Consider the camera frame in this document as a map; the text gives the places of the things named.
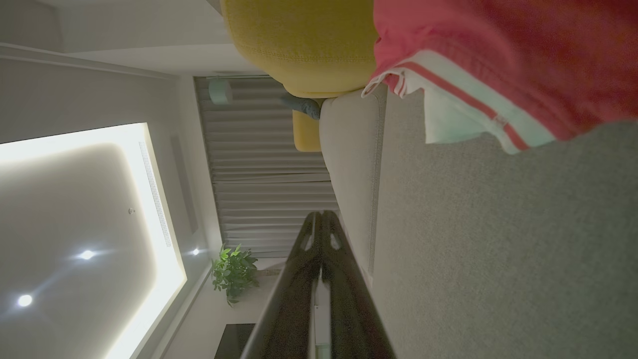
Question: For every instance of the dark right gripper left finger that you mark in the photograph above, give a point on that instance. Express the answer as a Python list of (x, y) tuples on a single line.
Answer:
[(291, 309)]

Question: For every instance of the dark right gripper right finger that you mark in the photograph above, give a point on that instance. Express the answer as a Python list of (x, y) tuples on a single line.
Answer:
[(354, 309)]

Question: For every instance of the red basketball jersey garment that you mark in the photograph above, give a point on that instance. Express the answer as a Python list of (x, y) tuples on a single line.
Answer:
[(523, 50)]

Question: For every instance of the black television screen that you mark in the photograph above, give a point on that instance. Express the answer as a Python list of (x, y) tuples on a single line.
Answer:
[(234, 343)]

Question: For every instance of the green leafy indoor tree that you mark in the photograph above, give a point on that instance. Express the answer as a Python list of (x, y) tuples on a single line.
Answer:
[(234, 271)]

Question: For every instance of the grey pleated curtain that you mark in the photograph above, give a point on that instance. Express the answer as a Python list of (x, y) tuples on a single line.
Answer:
[(264, 169)]

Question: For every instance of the large grey sofa seat cushion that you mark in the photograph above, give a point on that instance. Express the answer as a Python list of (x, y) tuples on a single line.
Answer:
[(498, 249)]

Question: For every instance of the yellow sofa back cushion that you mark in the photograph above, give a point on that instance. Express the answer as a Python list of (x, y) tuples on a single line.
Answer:
[(306, 132), (299, 45)]

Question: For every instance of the ceiling air vent slot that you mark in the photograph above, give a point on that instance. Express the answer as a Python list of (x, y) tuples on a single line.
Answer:
[(155, 194)]

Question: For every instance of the teal throw pillow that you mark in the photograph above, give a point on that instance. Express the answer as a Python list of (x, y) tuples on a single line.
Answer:
[(304, 105)]

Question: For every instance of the floor lamp with teal shade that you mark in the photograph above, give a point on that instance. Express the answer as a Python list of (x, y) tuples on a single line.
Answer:
[(219, 91)]

